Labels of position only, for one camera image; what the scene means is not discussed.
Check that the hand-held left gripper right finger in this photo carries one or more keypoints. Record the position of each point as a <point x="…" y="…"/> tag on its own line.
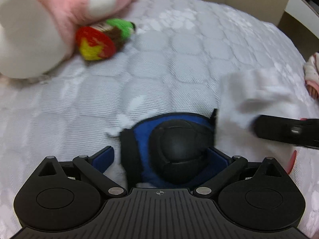
<point x="219" y="157"/>

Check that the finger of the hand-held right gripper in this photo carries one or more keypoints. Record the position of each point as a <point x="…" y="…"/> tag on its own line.
<point x="279" y="130"/>

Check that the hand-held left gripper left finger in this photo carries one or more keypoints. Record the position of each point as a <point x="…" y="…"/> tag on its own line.
<point x="104" y="157"/>

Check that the blue and black knee pad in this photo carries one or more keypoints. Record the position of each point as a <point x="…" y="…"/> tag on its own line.
<point x="179" y="149"/>

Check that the white cloth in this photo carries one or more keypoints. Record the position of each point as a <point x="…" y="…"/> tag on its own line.
<point x="249" y="92"/>

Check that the white and red rocket plush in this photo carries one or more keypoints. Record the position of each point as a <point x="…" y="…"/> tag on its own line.
<point x="291" y="161"/>

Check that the pink doll at edge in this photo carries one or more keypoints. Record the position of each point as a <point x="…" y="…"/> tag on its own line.
<point x="312" y="74"/>

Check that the grey quilted mattress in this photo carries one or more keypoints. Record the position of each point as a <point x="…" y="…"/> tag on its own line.
<point x="162" y="67"/>

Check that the small crochet doll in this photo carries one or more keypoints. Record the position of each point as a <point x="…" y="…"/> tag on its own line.
<point x="99" y="42"/>

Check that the pink and white plush toy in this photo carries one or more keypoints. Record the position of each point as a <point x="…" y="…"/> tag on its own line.
<point x="62" y="5"/>

